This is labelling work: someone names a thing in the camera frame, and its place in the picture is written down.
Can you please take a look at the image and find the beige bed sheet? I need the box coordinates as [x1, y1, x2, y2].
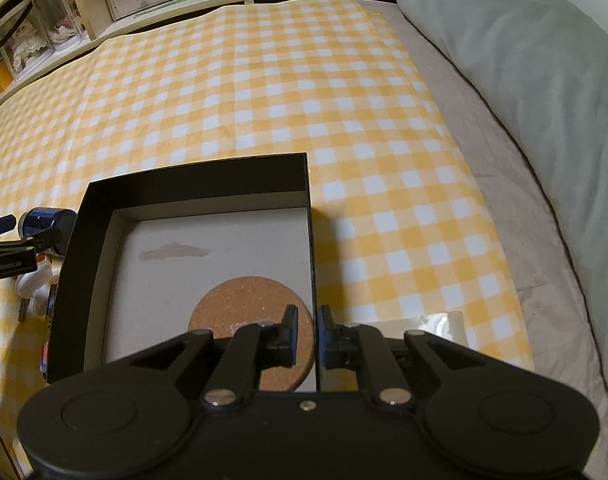
[361, 0, 608, 479]

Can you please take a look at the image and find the dark blue jar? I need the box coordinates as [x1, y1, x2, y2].
[17, 207, 77, 257]

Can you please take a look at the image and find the grey pillow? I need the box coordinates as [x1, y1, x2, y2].
[397, 0, 608, 385]

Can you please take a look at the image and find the black shallow cardboard box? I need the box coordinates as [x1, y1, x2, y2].
[44, 153, 317, 382]

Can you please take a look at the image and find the round cork coaster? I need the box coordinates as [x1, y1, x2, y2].
[188, 276, 313, 391]

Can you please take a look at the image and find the yellow checkered cloth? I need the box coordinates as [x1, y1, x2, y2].
[0, 0, 535, 478]

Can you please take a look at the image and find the clear display case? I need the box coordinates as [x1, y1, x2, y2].
[0, 0, 87, 80]

